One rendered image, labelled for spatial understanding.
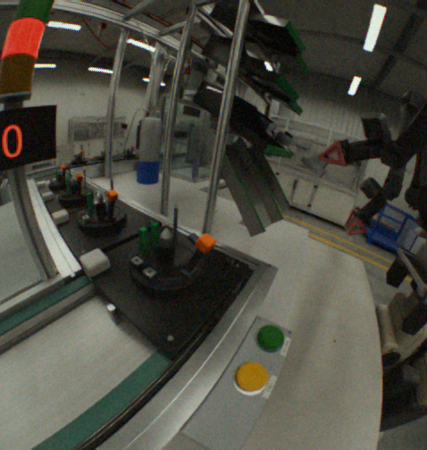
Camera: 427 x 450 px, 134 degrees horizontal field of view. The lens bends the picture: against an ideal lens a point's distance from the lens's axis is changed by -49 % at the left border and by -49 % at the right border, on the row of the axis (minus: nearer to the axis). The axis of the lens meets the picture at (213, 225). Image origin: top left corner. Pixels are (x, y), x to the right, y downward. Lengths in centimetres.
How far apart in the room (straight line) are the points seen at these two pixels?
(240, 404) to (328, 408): 23
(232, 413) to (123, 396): 13
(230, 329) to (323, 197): 414
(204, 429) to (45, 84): 1115
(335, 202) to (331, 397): 413
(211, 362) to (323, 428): 27
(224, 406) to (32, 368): 29
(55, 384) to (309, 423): 40
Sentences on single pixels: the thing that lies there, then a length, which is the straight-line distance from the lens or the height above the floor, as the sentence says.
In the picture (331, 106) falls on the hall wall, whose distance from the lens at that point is 919.
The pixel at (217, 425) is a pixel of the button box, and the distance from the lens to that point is 24.
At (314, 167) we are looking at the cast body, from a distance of 56.
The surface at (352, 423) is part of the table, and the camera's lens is 47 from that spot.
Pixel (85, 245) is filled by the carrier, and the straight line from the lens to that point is 43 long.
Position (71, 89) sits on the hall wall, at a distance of 1122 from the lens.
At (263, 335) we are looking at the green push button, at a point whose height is 97.
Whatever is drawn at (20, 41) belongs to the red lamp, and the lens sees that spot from 30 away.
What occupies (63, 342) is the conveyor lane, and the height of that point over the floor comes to 92.
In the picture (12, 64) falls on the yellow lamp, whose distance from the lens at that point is 29.
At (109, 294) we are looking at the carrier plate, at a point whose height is 97.
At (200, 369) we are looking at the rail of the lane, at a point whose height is 95.
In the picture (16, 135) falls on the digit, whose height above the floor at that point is 121.
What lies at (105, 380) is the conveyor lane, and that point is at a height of 92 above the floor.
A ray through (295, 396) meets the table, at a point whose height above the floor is 86.
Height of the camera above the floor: 120
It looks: 27 degrees down
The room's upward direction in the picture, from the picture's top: 10 degrees clockwise
